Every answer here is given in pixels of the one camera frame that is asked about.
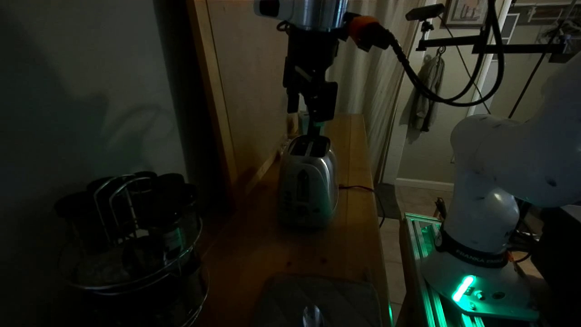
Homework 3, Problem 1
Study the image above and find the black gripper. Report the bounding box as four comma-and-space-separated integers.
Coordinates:
283, 27, 341, 137

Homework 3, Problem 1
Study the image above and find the stainless steel toaster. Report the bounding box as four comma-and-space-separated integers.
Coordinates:
276, 132, 339, 230

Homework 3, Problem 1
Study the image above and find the large wooden backboard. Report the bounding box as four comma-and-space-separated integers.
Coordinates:
185, 0, 299, 190

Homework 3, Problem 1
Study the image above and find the hanging grey cloth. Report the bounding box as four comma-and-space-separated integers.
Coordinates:
401, 52, 445, 145

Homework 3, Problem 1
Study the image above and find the grey drying mat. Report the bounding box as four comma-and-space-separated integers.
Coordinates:
256, 274, 385, 327

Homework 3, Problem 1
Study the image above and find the metal spoon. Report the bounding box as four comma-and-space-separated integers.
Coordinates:
301, 303, 325, 327

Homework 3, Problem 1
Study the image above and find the orange cable connector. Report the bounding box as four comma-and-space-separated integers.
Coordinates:
347, 12, 396, 54

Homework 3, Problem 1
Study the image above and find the black toaster power cable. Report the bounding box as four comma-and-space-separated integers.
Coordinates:
336, 181, 377, 195

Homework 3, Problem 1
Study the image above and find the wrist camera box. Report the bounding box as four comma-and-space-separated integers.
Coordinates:
252, 0, 292, 19

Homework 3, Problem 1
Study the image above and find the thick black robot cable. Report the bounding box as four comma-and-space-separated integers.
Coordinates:
385, 0, 508, 108

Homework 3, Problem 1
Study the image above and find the framed wall picture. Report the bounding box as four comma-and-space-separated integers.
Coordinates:
443, 0, 486, 28

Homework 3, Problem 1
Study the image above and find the black wire dish rack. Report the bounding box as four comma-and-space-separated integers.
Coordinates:
52, 170, 210, 327

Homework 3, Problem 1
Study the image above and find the green lit robot base mount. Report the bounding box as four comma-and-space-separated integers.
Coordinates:
401, 210, 546, 327

